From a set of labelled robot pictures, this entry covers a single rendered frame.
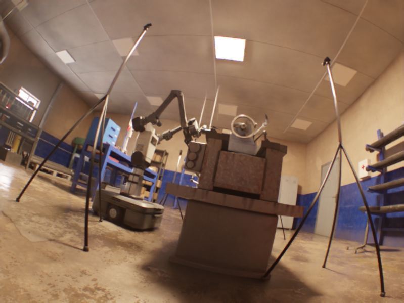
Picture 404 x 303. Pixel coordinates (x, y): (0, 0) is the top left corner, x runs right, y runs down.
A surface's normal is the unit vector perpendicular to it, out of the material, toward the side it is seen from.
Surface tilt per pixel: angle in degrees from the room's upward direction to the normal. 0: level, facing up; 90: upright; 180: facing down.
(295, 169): 90
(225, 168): 90
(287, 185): 90
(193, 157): 90
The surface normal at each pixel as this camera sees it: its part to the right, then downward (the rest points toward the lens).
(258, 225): -0.10, -0.30
